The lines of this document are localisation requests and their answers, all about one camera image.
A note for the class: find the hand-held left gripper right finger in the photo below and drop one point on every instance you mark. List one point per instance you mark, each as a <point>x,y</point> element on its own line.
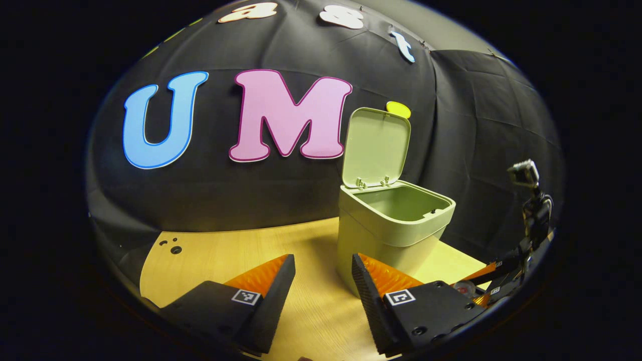
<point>373,311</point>

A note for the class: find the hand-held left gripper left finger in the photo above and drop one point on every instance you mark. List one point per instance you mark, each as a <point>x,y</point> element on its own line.
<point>271,301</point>

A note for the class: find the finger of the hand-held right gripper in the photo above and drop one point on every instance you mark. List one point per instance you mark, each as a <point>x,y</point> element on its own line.
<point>501,293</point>
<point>494,268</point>

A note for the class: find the green desktop garbage bin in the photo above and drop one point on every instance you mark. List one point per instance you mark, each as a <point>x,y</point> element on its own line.
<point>381,235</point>

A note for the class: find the wooden desktop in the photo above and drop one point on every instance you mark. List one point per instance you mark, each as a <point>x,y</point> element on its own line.
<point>321,311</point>

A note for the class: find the black backdrop cloth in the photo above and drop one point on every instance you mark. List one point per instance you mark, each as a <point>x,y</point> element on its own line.
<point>225,190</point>

